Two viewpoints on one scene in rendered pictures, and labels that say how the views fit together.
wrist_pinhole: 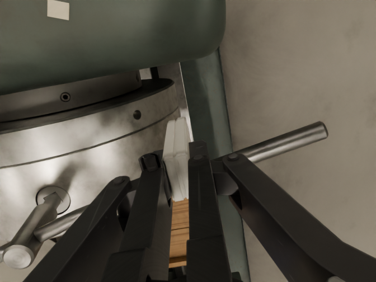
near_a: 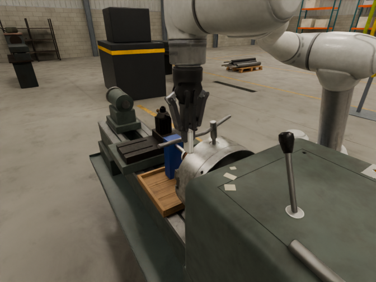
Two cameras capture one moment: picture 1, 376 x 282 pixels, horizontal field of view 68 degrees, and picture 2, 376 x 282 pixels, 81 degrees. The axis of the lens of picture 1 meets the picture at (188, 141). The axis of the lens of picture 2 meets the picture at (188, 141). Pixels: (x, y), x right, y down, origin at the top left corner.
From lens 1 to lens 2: 50 cm
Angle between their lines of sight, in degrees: 46
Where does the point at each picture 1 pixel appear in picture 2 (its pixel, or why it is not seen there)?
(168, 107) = not seen: hidden behind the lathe
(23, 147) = (228, 149)
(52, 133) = (222, 154)
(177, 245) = (159, 176)
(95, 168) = (206, 153)
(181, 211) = (163, 189)
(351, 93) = not seen: outside the picture
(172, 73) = not seen: hidden behind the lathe
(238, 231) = (117, 209)
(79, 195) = (207, 146)
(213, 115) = (153, 271)
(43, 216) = (213, 134)
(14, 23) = (241, 163)
